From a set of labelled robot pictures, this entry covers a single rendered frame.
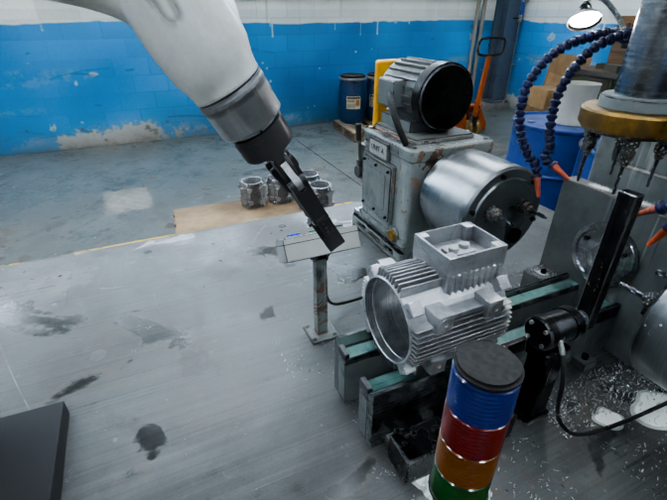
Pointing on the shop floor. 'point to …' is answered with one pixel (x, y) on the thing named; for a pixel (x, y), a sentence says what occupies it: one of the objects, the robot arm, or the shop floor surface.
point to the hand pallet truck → (473, 121)
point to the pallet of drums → (354, 102)
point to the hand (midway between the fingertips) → (327, 230)
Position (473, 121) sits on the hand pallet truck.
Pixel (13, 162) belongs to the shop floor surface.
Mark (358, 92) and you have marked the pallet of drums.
